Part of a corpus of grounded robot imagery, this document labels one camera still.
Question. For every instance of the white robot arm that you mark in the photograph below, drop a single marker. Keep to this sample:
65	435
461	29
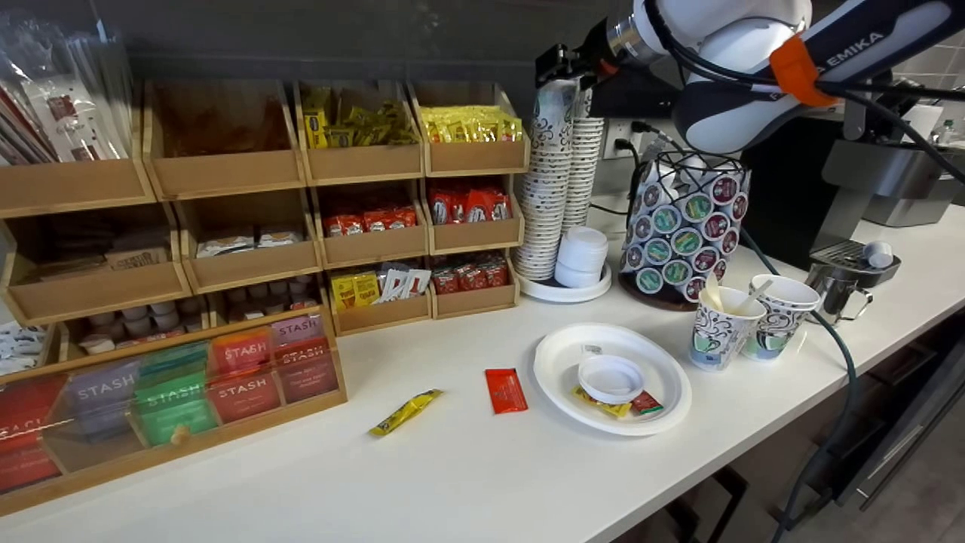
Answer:
734	39

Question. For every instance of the orange tea bag stack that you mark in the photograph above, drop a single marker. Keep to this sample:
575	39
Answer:
244	377

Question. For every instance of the long yellow packet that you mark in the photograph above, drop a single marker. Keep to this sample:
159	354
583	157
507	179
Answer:
408	410

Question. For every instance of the brown packet pile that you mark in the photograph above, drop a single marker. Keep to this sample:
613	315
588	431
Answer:
131	254

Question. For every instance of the upright printed paper cup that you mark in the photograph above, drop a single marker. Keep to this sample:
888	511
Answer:
780	326
714	340

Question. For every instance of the maroon tea bag stack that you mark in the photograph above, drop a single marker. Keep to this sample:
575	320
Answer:
306	362

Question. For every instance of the green tea bag stack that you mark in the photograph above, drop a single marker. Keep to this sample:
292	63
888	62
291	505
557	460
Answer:
176	395

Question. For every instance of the red packet pile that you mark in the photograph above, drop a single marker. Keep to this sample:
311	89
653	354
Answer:
373	218
467	204
470	274

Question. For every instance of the white packet pile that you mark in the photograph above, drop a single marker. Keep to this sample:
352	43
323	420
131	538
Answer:
20	348
227	244
403	282

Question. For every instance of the white wall outlet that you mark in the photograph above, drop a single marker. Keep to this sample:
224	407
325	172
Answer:
620	150

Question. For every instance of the olive packet pile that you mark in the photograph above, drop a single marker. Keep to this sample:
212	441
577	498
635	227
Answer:
362	121

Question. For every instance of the wooden tea box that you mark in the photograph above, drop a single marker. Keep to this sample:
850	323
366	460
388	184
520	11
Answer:
342	366

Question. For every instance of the grey tea bag stack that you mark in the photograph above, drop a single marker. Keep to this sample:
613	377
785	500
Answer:
100	392

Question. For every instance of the black coffee machine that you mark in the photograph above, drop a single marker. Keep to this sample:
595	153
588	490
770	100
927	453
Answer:
785	200

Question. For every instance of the clear plastic bag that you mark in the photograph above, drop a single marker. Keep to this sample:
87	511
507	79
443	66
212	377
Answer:
60	100

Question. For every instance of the small white lid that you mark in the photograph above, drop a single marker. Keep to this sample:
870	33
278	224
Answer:
610	381

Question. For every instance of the white coffee pod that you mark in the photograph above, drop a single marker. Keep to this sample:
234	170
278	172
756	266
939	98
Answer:
877	254

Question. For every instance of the white plate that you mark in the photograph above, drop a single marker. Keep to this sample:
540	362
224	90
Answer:
559	388

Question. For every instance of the red tea bag stack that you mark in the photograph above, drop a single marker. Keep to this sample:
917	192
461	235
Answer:
26	441

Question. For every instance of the yellow packet pile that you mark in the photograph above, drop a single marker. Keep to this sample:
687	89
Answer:
353	290
467	121

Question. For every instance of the creamer cup pile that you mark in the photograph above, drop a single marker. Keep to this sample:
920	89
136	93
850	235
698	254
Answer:
139	320

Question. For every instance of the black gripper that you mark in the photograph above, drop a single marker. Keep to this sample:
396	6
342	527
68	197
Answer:
588	62

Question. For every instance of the dark pod pile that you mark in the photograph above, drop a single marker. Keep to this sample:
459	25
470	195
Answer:
267	300

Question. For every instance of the white dish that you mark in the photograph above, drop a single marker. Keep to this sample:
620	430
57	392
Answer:
543	290

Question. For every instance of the white cup lid stack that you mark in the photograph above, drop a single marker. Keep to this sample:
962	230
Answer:
579	257

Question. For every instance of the wooden condiment organizer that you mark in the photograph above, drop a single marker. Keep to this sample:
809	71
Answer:
230	172

